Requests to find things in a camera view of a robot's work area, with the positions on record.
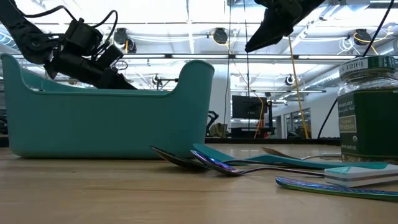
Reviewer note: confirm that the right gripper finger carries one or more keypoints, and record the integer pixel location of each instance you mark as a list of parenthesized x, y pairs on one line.
[(273, 28)]

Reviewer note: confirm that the teal plastic bin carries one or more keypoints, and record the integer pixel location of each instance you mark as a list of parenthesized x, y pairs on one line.
[(109, 124)]

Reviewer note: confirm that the green oregano spice jar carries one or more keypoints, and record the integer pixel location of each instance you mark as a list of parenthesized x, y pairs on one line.
[(370, 124)]

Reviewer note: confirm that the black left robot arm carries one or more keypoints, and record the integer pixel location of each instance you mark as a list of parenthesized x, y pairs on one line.
[(18, 28)]

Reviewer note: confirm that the black ceiling fixture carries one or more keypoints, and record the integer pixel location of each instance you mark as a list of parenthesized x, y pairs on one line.
[(289, 80), (362, 35), (220, 35), (157, 81), (120, 35)]

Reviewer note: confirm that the black computer monitor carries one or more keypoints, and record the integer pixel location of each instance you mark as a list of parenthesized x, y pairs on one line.
[(248, 107)]

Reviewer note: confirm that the olive green bag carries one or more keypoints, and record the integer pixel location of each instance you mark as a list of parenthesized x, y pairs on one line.
[(219, 130)]

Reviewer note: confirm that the dark metal spoon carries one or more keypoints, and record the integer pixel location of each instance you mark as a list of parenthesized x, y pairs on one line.
[(180, 160)]

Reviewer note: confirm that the teal plastic spoon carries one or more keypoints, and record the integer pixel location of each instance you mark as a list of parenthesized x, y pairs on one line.
[(214, 153)]

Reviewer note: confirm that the purple iridescent spoon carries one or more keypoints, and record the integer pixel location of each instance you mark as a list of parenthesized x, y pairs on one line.
[(217, 166)]

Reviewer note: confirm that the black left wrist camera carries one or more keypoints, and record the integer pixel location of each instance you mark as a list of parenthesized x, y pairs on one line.
[(82, 35)]

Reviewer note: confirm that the black metal table frame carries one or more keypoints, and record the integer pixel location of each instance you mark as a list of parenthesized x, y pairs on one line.
[(280, 140)]

